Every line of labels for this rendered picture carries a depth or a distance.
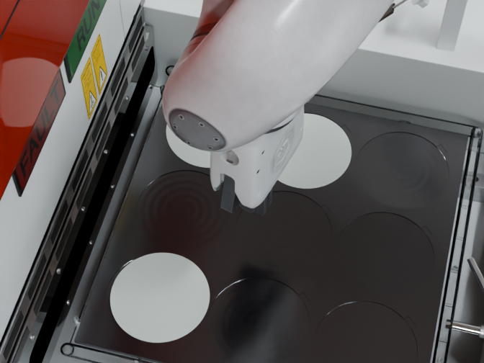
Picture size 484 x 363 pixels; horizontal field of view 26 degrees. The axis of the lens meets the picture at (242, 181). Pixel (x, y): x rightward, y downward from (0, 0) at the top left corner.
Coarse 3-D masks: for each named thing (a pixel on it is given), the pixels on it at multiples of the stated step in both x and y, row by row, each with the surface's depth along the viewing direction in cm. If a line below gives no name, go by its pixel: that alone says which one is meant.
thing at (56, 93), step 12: (60, 84) 96; (48, 96) 93; (60, 96) 96; (48, 108) 94; (48, 120) 94; (36, 132) 92; (36, 144) 92; (24, 156) 90; (36, 156) 93; (24, 168) 91; (24, 180) 92
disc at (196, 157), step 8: (168, 128) 117; (168, 136) 117; (176, 144) 116; (184, 144) 116; (176, 152) 116; (184, 152) 116; (192, 152) 116; (200, 152) 116; (208, 152) 116; (184, 160) 115; (192, 160) 115; (200, 160) 115; (208, 160) 115
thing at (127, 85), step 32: (128, 64) 117; (128, 96) 116; (128, 128) 121; (96, 160) 110; (96, 192) 116; (64, 224) 106; (96, 224) 114; (64, 256) 105; (64, 288) 110; (32, 320) 100; (64, 320) 110; (32, 352) 106
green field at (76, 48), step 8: (96, 0) 101; (104, 0) 103; (88, 8) 99; (96, 8) 101; (88, 16) 99; (96, 16) 102; (80, 24) 97; (88, 24) 100; (80, 32) 98; (88, 32) 100; (72, 40) 96; (80, 40) 98; (72, 48) 97; (80, 48) 99; (72, 56) 97; (80, 56) 99; (72, 64) 98; (72, 72) 98
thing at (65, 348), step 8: (64, 344) 103; (72, 344) 103; (64, 352) 103; (72, 352) 102; (80, 352) 102; (88, 352) 102; (96, 352) 102; (104, 352) 102; (88, 360) 102; (96, 360) 102; (104, 360) 102; (112, 360) 102; (120, 360) 102; (128, 360) 102; (136, 360) 102
